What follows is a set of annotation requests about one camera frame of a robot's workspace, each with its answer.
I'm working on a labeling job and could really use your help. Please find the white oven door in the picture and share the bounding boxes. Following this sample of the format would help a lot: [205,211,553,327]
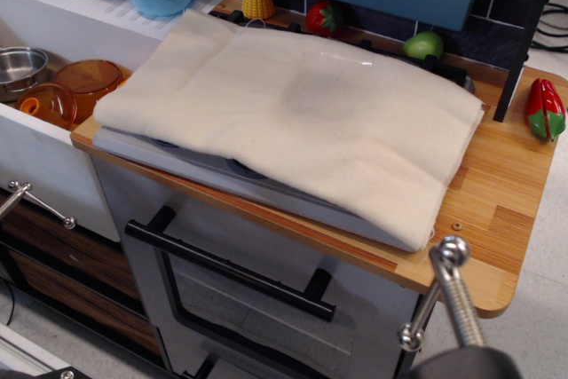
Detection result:
[116,201,418,378]

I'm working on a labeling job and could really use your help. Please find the metal clamp screw right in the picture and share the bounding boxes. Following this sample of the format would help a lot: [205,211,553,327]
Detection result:
[398,235,485,352]

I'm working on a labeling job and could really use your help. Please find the wooden drawer cabinet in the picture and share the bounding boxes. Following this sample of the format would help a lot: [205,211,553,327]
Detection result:
[1,201,164,367]

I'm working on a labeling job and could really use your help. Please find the black metal stand post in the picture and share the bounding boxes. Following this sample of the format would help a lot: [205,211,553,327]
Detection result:
[493,0,548,122]

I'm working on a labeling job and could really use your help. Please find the red toy strawberry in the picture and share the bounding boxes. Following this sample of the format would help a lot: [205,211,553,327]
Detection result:
[305,0,343,37]

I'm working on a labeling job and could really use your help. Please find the green toy apple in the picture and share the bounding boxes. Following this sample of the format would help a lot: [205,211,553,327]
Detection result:
[403,31,444,59]

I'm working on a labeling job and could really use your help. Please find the metal clamp screw left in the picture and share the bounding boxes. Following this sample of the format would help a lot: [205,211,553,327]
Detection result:
[1,179,77,230]

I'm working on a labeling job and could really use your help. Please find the cream cloth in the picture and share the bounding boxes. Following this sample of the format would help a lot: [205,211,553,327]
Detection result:
[92,8,485,252]

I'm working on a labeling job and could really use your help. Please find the steel pot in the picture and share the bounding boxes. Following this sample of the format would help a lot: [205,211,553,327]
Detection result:
[1,47,48,103]

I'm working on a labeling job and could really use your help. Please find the black oven door handle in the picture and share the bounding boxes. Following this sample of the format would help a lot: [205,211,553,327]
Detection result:
[125,206,335,322]

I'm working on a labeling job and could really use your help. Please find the yellow toy corn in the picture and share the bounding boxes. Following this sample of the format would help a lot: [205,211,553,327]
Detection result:
[241,0,276,20]

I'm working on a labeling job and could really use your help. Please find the metal clamp screw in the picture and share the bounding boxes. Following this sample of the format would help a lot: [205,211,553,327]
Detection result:
[1,179,77,230]
[398,235,485,352]

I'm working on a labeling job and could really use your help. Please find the grey toy stove top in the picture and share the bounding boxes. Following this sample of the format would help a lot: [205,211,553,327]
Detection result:
[92,10,476,253]

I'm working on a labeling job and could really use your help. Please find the orange transparent bowl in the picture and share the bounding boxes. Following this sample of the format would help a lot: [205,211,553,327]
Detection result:
[53,59,124,124]

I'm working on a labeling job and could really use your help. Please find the red toy pepper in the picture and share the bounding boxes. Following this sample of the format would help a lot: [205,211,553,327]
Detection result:
[525,78,567,142]

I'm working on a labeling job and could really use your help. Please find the orange transparent lid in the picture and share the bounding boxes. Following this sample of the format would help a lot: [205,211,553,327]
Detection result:
[15,83,78,130]

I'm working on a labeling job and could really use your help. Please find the black cables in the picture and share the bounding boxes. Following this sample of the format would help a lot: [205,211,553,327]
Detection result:
[492,0,568,53]

